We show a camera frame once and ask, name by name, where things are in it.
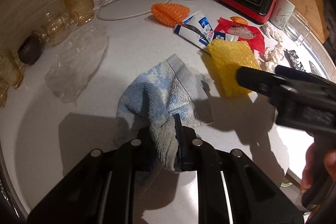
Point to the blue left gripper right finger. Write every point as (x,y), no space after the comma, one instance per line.
(185,137)

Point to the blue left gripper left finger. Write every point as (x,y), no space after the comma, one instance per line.
(149,148)

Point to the white patterned ceramic cup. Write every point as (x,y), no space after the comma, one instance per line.
(282,11)

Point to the white tissue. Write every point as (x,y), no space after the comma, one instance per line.
(273,57)
(271,32)

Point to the orange foam fruit net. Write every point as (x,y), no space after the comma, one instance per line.
(170,14)

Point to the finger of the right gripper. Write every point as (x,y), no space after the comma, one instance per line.
(258,81)
(293,74)

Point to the clear glass mug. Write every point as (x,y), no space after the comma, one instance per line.
(297,28)

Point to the amber glass teapot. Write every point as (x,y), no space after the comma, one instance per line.
(56,29)

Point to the blue white wipes packet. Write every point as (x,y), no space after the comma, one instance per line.
(196,29)

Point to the red snack bag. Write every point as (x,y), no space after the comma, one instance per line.
(233,31)

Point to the foil wrapper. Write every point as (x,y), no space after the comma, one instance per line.
(294,60)

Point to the orange peel piece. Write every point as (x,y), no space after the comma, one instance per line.
(239,20)

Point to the amber glass cup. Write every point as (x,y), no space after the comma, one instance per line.
(11,74)
(83,9)
(3,94)

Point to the clear plastic bag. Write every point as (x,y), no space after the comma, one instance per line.
(77,61)

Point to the blue white towel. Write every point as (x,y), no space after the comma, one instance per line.
(153,99)

